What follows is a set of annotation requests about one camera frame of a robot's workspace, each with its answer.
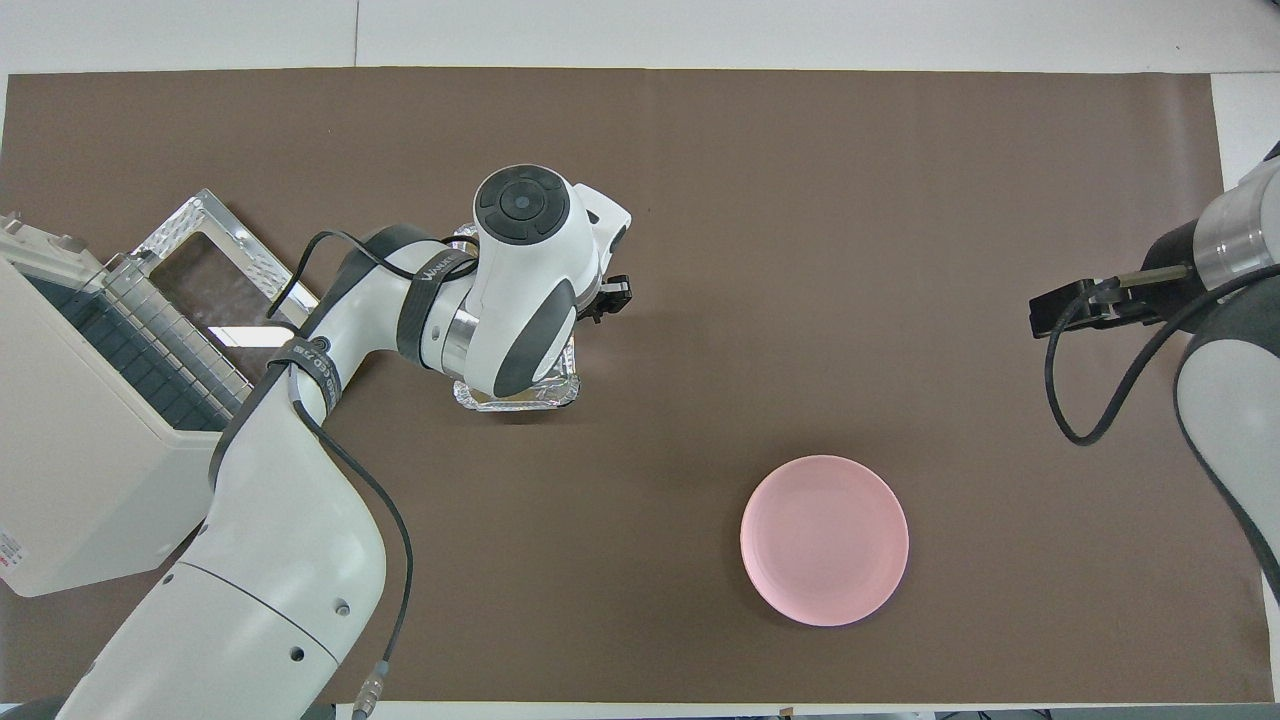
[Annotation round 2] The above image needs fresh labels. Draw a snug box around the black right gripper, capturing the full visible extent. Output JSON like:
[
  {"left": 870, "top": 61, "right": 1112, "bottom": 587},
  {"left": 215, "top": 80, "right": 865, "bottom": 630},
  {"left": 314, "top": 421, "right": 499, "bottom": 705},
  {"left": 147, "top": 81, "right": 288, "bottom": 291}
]
[{"left": 1029, "top": 217, "right": 1213, "bottom": 341}]

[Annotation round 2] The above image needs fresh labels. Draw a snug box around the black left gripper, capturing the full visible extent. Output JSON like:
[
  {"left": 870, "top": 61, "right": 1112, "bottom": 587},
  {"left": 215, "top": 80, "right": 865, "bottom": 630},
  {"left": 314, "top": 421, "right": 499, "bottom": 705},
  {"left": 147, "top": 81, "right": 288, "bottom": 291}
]
[{"left": 574, "top": 274, "right": 634, "bottom": 324}]

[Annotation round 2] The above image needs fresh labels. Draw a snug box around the aluminium foil tray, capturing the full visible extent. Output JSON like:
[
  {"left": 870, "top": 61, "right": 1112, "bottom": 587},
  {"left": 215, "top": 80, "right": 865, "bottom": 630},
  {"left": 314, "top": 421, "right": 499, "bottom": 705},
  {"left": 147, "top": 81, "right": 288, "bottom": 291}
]
[{"left": 450, "top": 224, "right": 582, "bottom": 413}]

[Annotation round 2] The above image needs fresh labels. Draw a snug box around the glass oven door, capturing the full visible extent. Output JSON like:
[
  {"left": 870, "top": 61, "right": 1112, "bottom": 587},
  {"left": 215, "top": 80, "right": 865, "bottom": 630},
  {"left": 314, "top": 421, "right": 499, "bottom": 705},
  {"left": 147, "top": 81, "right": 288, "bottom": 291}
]
[{"left": 130, "top": 188, "right": 336, "bottom": 401}]

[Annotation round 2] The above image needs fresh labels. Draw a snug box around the cream toaster oven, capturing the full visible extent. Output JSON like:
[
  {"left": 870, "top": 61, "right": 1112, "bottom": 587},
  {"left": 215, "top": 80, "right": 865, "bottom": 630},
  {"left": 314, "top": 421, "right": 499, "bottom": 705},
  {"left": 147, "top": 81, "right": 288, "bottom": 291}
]
[{"left": 0, "top": 188, "right": 341, "bottom": 599}]

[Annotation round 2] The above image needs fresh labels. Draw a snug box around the brown table mat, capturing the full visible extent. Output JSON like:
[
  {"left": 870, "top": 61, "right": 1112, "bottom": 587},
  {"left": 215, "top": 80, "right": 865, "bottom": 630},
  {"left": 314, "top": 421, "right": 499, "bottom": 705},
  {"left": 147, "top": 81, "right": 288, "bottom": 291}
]
[{"left": 0, "top": 68, "right": 1276, "bottom": 705}]

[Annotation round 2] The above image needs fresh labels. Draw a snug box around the pink round plate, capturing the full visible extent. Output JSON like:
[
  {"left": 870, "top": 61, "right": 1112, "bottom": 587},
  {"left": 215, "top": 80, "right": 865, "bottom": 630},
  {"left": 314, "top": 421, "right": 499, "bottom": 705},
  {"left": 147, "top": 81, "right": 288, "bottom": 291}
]
[{"left": 740, "top": 455, "right": 911, "bottom": 628}]

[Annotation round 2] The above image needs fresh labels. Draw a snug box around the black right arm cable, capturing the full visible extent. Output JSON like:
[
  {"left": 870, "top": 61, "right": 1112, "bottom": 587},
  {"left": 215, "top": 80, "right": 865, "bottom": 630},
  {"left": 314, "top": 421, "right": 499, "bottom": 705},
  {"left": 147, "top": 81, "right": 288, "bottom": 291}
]
[{"left": 1044, "top": 263, "right": 1280, "bottom": 447}]

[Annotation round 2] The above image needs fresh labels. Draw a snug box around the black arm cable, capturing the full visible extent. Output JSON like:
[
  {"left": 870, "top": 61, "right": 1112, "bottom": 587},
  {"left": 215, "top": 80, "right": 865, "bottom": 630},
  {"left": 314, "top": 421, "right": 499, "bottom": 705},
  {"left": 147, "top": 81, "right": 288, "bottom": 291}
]
[
  {"left": 1044, "top": 263, "right": 1280, "bottom": 447},
  {"left": 265, "top": 230, "right": 483, "bottom": 720}
]

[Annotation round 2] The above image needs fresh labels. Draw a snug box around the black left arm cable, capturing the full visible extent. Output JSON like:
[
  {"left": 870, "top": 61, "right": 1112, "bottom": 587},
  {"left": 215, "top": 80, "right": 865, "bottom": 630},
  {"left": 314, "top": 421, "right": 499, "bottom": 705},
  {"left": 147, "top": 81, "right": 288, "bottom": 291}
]
[{"left": 265, "top": 230, "right": 483, "bottom": 720}]

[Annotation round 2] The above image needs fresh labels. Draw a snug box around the wire oven rack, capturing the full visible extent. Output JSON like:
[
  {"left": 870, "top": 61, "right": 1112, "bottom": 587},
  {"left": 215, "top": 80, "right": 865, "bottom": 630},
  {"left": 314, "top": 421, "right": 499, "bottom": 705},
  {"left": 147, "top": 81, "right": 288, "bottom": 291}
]
[{"left": 30, "top": 265, "right": 256, "bottom": 434}]

